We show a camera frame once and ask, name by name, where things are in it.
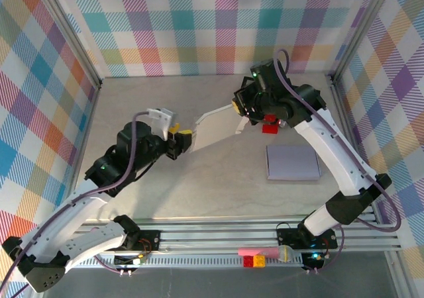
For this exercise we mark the lavender white cardboard paper box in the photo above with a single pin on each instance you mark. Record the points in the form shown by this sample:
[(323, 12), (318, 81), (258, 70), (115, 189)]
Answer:
[(215, 129)]

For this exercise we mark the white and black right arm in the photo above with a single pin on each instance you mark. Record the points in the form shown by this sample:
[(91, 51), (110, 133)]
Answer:
[(331, 152)]

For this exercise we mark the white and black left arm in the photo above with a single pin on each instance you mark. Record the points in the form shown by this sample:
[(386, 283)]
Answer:
[(92, 241)]

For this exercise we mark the flat folded lavender paper box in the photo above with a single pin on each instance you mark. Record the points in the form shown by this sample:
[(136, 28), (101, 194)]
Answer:
[(291, 162)]

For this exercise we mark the red toy building brick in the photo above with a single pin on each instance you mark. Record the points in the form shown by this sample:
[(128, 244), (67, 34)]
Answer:
[(270, 129)]

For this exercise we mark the black left controller board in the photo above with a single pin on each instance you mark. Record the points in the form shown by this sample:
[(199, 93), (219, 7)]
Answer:
[(124, 261)]

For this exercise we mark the black controller board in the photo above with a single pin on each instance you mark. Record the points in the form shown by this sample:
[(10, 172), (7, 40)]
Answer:
[(124, 261), (309, 261)]

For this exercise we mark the pink toy microphone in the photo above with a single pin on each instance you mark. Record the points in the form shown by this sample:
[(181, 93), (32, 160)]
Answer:
[(258, 252)]

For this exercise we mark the small red building brick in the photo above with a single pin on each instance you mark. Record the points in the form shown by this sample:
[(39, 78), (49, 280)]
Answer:
[(248, 261)]

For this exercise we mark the small orange building brick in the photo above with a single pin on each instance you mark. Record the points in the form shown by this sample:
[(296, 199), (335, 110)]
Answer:
[(259, 261)]

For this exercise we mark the black right controller board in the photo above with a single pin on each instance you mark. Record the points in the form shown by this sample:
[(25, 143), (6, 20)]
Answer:
[(309, 261)]

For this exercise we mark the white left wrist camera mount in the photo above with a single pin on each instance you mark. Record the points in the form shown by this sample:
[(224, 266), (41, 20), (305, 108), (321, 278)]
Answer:
[(160, 119)]

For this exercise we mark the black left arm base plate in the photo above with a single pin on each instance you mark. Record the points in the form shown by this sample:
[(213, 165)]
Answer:
[(150, 241)]

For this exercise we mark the aluminium rail bed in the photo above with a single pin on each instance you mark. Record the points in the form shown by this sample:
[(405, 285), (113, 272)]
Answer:
[(215, 235)]

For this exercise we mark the aluminium frame post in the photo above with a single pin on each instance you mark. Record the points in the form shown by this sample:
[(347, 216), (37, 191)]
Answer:
[(359, 29), (70, 33)]

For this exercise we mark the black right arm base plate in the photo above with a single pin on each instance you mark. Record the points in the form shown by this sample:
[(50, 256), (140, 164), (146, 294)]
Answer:
[(288, 236)]

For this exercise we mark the aluminium frame leg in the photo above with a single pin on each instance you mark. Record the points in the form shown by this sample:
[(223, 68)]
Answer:
[(395, 275)]

